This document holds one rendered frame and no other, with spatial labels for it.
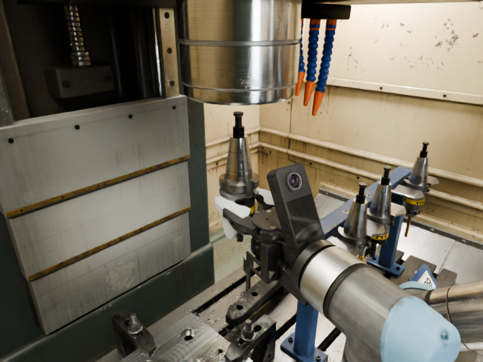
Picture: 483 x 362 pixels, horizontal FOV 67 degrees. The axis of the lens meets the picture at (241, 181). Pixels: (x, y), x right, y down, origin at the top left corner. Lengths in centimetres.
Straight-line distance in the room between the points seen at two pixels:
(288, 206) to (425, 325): 19
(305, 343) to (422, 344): 54
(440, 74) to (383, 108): 23
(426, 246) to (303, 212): 112
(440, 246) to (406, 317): 118
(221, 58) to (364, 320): 32
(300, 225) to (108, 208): 61
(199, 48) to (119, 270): 75
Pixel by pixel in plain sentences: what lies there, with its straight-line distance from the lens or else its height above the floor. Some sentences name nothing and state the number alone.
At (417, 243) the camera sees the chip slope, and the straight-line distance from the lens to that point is 156.
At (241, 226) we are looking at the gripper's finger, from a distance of 49.
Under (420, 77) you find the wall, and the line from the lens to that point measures 146.
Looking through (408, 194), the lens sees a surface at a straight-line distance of 97.
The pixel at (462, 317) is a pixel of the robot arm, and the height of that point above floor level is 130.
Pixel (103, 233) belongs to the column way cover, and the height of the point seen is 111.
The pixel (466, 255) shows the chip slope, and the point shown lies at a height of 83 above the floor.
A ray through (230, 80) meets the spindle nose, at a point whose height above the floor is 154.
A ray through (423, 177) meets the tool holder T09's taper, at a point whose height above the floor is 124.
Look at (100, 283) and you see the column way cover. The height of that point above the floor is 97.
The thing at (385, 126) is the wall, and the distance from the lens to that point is 153.
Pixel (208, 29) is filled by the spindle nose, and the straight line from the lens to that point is 45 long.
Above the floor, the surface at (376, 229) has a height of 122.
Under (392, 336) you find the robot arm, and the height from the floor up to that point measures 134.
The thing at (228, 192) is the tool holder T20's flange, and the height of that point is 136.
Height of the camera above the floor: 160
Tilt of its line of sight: 24 degrees down
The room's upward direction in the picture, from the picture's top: straight up
